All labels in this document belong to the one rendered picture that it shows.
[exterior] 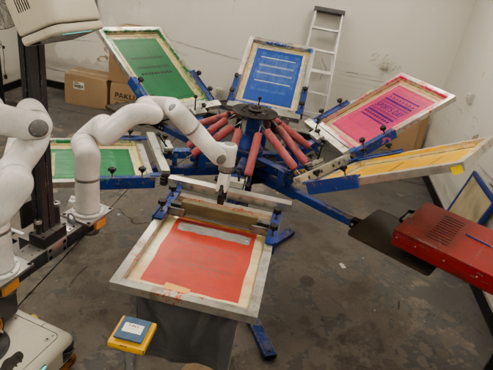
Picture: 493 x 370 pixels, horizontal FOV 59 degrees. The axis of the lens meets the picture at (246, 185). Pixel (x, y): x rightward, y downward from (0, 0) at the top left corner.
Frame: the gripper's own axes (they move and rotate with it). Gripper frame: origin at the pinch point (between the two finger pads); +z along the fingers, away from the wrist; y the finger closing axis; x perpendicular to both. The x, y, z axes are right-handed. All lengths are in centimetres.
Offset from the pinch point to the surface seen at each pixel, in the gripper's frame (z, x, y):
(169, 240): 16.6, -17.9, 20.1
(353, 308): 112, 96, -80
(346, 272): 112, 91, -122
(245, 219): 8.4, 13.1, 0.8
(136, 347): 17, -7, 82
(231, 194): 9.3, 0.9, -23.0
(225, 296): 17, 15, 48
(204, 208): 7.4, -7.7, 1.1
